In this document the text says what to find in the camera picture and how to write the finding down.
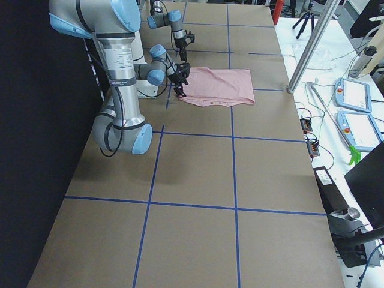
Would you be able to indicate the green plastic clamp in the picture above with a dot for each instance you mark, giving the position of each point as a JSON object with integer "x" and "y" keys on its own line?
{"x": 355, "y": 155}

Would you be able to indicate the near orange connector board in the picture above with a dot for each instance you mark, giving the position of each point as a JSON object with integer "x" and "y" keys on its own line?
{"x": 312, "y": 144}

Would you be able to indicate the black office chair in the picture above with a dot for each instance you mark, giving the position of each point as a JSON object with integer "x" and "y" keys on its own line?
{"x": 362, "y": 24}

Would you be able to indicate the far orange connector board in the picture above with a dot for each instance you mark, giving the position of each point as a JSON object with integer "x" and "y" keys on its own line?
{"x": 306, "y": 125}

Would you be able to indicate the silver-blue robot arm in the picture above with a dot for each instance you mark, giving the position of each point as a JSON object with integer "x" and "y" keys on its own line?
{"x": 161, "y": 17}
{"x": 114, "y": 27}

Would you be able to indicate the red cylinder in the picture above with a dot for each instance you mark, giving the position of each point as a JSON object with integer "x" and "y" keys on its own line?
{"x": 277, "y": 11}

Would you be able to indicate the black monitor corner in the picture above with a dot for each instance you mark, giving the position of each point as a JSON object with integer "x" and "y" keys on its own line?
{"x": 365, "y": 181}

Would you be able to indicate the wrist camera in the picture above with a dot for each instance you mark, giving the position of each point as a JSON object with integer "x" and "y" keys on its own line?
{"x": 189, "y": 37}
{"x": 183, "y": 68}

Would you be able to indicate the clear water bottle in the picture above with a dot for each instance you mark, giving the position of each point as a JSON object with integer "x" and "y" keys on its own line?
{"x": 363, "y": 60}

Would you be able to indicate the far blue teach pendant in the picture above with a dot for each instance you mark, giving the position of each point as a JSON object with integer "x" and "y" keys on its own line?
{"x": 353, "y": 95}

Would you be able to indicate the aluminium frame post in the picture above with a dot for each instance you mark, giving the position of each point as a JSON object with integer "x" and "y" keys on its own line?
{"x": 312, "y": 44}

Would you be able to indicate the near blue teach pendant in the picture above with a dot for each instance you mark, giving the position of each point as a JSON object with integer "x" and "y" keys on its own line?
{"x": 360, "y": 130}

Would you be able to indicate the pink Snoopy t-shirt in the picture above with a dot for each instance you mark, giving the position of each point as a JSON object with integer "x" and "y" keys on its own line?
{"x": 218, "y": 87}

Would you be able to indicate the blue teach pendant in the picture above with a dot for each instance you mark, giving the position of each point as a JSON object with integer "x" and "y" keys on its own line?
{"x": 353, "y": 95}
{"x": 360, "y": 130}

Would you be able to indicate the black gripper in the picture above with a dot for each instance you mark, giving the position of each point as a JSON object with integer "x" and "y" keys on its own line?
{"x": 176, "y": 77}
{"x": 181, "y": 45}

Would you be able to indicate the black tripod far desk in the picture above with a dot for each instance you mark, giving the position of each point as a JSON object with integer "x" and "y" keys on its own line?
{"x": 308, "y": 16}

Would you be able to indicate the orange connector board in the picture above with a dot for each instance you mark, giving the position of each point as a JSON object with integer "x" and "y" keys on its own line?
{"x": 312, "y": 144}
{"x": 306, "y": 125}

